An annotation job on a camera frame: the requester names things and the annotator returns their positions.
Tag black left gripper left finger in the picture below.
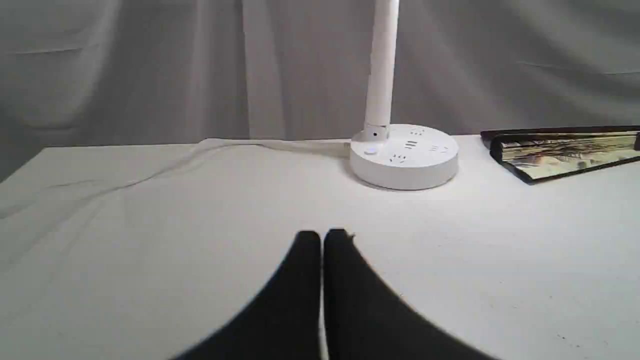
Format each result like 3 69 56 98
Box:
176 230 322 360

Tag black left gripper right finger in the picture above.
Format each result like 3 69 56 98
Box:
323 228 490 360

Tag white desk lamp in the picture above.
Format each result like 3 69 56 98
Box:
349 0 460 191

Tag grey backdrop curtain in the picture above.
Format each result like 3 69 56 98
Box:
0 0 640 179

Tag white power cable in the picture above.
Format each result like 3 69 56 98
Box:
0 138 351 221

